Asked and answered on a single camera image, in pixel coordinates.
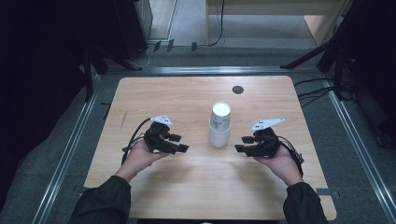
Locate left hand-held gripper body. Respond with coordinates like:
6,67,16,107
143,115,173,154

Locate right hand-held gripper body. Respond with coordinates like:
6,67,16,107
250,117,285,158

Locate white paper cup green print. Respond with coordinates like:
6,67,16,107
210,101,233,130

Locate person's left hand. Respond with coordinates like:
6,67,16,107
122,140,169,183

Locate person's right hand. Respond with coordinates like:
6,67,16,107
253,145,304,188

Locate black tape mark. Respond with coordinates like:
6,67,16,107
100,102,112,120

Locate grey tape strip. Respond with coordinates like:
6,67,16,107
316,188,341,200

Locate black tripod stand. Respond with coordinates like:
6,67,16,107
81,46,144,103
279,0,368,101

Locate black computer tower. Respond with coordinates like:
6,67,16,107
113,0,153,61

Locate light wooden desk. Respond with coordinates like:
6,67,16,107
205,0,354,47

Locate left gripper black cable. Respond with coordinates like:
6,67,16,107
120,117,152,166

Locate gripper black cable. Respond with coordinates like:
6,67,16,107
276,134,305,177
120,117,152,166

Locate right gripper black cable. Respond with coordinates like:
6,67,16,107
276,134,305,177

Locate black floor cables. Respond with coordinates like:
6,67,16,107
293,77,358,107

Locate metal floor rail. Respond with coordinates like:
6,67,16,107
321,76,396,224
102,65,323,76
32,74,101,224

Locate white floor cable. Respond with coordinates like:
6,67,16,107
130,43,157,70

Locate black hanging cable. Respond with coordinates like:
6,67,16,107
207,0,226,48

